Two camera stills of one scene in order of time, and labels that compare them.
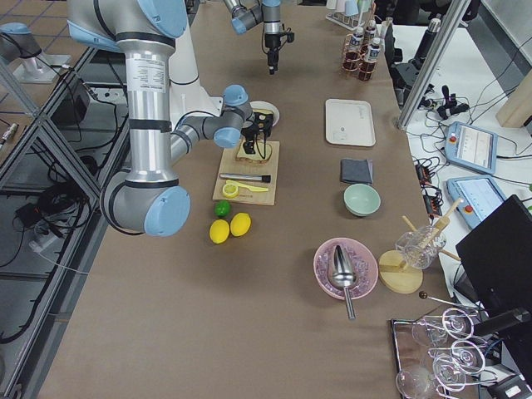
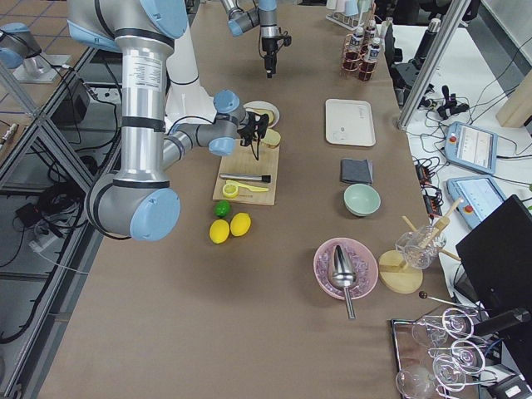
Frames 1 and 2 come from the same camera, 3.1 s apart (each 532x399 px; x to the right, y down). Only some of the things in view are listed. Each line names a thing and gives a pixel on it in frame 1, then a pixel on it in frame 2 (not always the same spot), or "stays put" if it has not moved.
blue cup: [351, 7] stays put
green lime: [222, 209] stays put
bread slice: [263, 152] -> [272, 138]
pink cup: [340, 6] stays put
